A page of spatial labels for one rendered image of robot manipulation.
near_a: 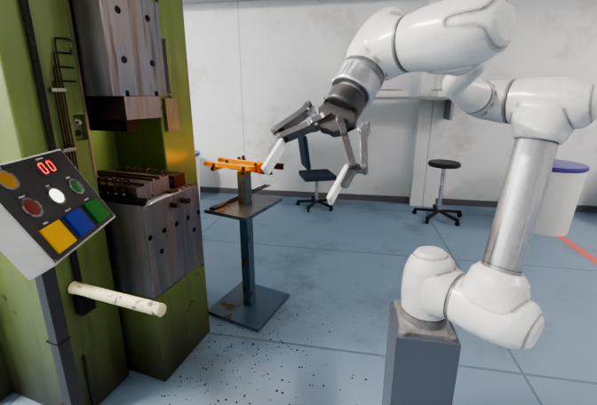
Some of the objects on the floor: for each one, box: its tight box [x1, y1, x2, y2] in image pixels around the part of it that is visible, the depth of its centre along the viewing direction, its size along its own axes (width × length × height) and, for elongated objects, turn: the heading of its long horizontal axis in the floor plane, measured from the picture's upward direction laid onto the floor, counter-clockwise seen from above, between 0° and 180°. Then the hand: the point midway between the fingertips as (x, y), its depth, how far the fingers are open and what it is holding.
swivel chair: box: [296, 136, 337, 212], centre depth 401 cm, size 53×50×91 cm
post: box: [35, 266, 84, 405], centre depth 106 cm, size 4×4×108 cm
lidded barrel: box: [533, 159, 590, 236], centre depth 338 cm, size 58×58×71 cm
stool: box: [412, 159, 462, 226], centre depth 367 cm, size 55×53×66 cm
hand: (298, 181), depth 58 cm, fingers open, 13 cm apart
